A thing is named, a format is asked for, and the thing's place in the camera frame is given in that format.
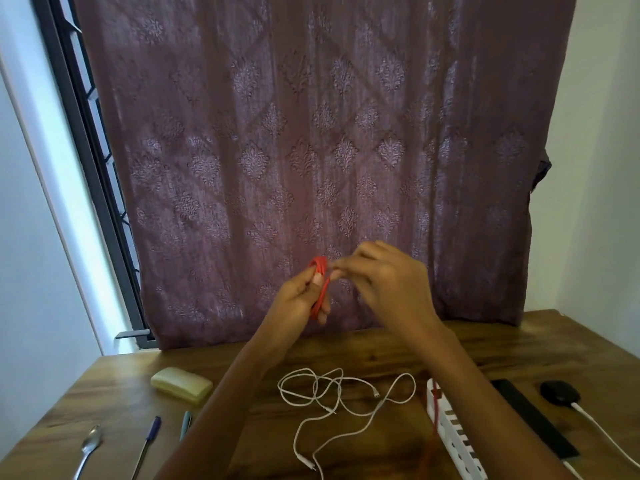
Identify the person's left hand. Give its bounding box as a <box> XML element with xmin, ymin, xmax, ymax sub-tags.
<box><xmin>256</xmin><ymin>266</ymin><xmax>333</xmax><ymax>356</ymax></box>

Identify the person's right hand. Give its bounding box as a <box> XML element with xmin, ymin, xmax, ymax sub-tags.
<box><xmin>330</xmin><ymin>240</ymin><xmax>444</xmax><ymax>344</ymax></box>

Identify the red cable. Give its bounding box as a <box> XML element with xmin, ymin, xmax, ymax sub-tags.
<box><xmin>308</xmin><ymin>256</ymin><xmax>447</xmax><ymax>480</ymax></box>

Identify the person's left forearm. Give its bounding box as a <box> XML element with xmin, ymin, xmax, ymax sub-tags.
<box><xmin>154</xmin><ymin>326</ymin><xmax>297</xmax><ymax>480</ymax></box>

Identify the person's right forearm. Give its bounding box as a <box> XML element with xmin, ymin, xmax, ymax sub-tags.
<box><xmin>400</xmin><ymin>319</ymin><xmax>577</xmax><ymax>480</ymax></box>

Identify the mauve patterned curtain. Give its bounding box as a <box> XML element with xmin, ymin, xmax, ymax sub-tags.
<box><xmin>73</xmin><ymin>0</ymin><xmax>579</xmax><ymax>351</ymax></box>

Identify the pale yellow case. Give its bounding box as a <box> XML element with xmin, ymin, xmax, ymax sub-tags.
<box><xmin>150</xmin><ymin>367</ymin><xmax>215</xmax><ymax>407</ymax></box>

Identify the white power strip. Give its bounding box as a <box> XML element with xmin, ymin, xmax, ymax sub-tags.
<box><xmin>425</xmin><ymin>378</ymin><xmax>489</xmax><ymax>480</ymax></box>

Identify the flat black remote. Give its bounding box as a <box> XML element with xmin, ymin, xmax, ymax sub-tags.
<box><xmin>490</xmin><ymin>379</ymin><xmax>581</xmax><ymax>461</ymax></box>

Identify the black round adapter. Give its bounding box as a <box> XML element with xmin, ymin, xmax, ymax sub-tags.
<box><xmin>539</xmin><ymin>380</ymin><xmax>582</xmax><ymax>408</ymax></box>

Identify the blue pen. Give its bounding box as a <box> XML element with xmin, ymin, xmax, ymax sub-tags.
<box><xmin>130</xmin><ymin>416</ymin><xmax>163</xmax><ymax>480</ymax></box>

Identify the metal spoon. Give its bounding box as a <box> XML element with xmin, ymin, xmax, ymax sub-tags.
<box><xmin>73</xmin><ymin>425</ymin><xmax>105</xmax><ymax>480</ymax></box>

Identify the tangled white cable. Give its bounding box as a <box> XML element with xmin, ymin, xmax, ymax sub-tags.
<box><xmin>277</xmin><ymin>367</ymin><xmax>418</xmax><ymax>480</ymax></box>

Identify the dark grey window frame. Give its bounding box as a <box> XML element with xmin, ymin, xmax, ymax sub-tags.
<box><xmin>30</xmin><ymin>0</ymin><xmax>159</xmax><ymax>350</ymax></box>

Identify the white adapter cable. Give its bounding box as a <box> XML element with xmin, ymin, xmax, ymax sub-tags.
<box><xmin>570</xmin><ymin>402</ymin><xmax>640</xmax><ymax>471</ymax></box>

